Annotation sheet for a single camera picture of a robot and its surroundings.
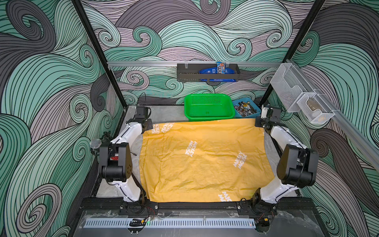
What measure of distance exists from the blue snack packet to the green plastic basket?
259mm

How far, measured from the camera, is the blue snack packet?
912mm

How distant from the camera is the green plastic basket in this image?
1160 millimetres
